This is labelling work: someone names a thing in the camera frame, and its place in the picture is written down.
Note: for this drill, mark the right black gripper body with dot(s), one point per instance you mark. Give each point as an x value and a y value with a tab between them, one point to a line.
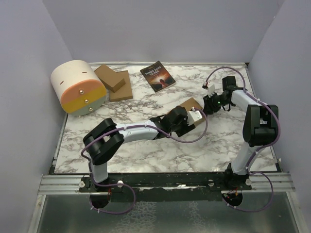
217	101

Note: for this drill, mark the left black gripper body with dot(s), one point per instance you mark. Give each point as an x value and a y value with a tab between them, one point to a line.
181	128

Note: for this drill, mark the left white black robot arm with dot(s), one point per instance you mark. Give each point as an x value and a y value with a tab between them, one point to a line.
106	138

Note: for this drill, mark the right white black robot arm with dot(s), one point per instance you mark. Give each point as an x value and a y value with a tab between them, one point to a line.
260	128

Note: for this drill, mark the flat brown cardboard box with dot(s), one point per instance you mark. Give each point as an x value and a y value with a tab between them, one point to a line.
125	92

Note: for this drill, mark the folded brown cardboard box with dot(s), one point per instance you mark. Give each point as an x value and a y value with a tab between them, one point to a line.
111	79

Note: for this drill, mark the dark paperback book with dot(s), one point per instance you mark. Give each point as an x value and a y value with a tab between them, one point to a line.
157	76

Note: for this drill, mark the cream orange cylindrical drawer unit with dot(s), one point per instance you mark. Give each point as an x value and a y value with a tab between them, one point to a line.
78	88

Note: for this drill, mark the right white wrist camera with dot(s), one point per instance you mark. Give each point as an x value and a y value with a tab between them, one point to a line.
210	89

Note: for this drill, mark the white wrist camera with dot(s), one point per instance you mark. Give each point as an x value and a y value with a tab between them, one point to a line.
194	118
210	89

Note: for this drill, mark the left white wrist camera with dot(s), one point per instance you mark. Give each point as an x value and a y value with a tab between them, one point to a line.
194	118

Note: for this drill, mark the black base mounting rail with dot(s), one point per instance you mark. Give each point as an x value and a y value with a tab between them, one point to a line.
159	187

